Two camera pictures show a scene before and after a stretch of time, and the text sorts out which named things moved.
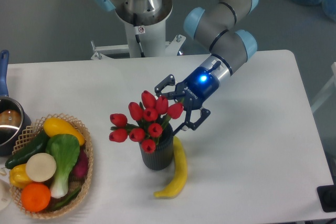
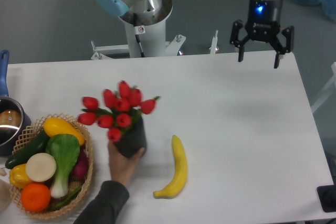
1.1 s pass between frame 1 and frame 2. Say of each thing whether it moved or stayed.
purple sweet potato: stayed
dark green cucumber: stayed
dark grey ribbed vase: moved
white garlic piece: stayed
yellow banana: stayed
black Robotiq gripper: moved
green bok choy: stayed
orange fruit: stayed
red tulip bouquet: moved
